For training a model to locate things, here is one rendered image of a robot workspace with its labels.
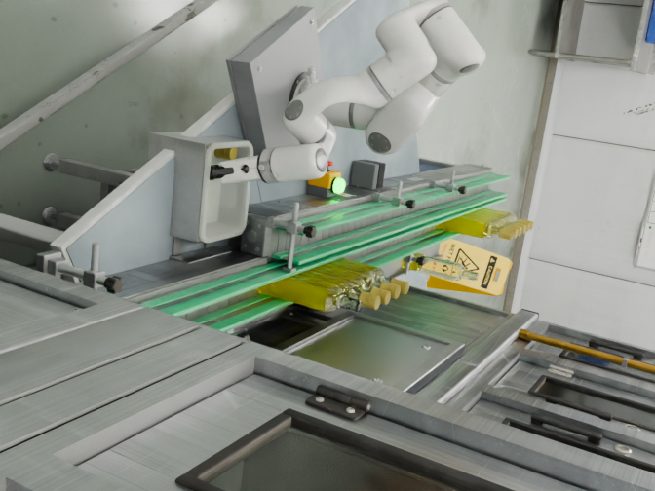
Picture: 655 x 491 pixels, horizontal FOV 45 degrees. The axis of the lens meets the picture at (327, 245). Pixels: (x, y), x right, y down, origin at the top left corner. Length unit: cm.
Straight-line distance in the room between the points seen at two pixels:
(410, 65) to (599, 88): 608
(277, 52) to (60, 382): 129
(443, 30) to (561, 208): 613
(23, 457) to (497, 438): 42
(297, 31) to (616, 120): 583
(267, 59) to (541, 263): 620
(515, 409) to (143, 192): 95
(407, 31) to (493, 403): 85
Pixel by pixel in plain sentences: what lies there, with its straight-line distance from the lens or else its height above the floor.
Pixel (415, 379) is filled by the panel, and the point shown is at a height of 131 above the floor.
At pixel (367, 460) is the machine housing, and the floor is 162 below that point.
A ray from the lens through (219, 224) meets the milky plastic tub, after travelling 191.
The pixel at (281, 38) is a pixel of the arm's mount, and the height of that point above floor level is 81.
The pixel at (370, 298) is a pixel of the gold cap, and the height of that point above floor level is 115.
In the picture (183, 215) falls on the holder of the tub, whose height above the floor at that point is 79.
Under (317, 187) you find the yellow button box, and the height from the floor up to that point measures 79.
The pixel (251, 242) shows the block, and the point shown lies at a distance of 193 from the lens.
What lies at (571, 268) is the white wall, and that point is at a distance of 787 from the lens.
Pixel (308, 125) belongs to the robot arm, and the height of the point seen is 106.
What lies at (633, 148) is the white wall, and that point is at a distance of 764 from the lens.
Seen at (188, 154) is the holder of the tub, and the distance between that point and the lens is 177.
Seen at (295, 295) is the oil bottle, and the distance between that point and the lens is 189.
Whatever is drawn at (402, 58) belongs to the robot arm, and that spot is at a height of 120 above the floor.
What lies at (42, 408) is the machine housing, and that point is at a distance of 76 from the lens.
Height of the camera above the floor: 187
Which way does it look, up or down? 26 degrees down
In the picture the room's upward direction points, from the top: 104 degrees clockwise
